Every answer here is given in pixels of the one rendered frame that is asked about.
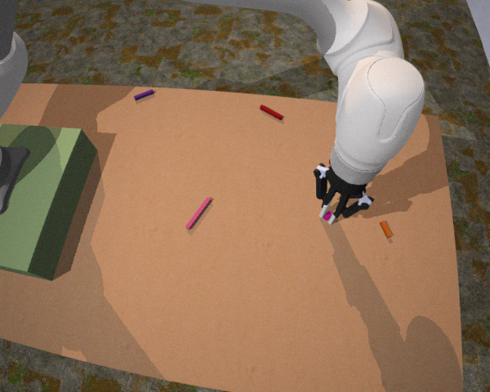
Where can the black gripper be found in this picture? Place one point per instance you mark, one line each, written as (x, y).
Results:
(345, 189)

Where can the dark purple rod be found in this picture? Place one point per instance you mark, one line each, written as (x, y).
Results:
(144, 94)

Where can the orange rod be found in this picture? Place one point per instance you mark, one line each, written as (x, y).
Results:
(385, 229)

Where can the pink rod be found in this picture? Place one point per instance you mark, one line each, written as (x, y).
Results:
(198, 213)

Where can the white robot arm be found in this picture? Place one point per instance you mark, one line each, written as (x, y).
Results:
(379, 100)

